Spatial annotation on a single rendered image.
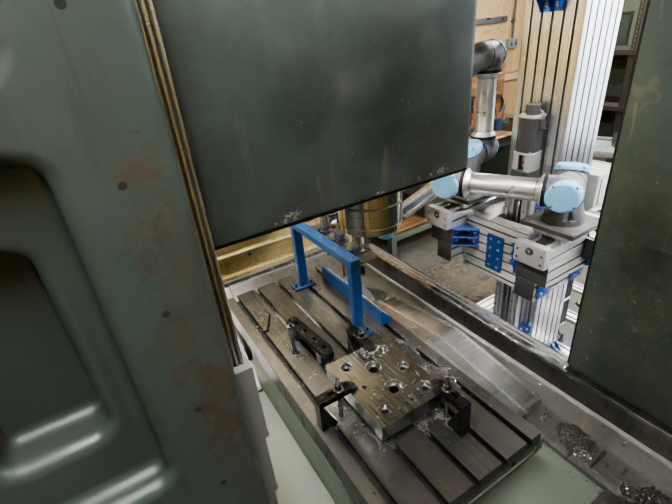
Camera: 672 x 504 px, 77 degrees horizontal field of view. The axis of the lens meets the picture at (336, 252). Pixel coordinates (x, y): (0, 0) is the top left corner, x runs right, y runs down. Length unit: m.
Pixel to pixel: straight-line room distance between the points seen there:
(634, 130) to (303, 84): 0.88
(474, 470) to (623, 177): 0.86
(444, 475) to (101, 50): 1.12
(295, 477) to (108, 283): 1.19
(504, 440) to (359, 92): 0.97
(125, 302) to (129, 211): 0.10
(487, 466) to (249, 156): 0.95
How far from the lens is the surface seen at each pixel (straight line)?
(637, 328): 1.51
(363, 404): 1.24
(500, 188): 1.71
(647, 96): 1.32
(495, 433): 1.33
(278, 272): 2.17
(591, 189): 2.27
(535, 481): 1.61
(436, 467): 1.24
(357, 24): 0.82
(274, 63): 0.74
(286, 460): 1.63
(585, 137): 2.13
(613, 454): 1.71
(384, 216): 0.98
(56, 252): 0.53
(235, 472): 0.73
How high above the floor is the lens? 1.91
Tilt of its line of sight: 28 degrees down
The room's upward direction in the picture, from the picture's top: 6 degrees counter-clockwise
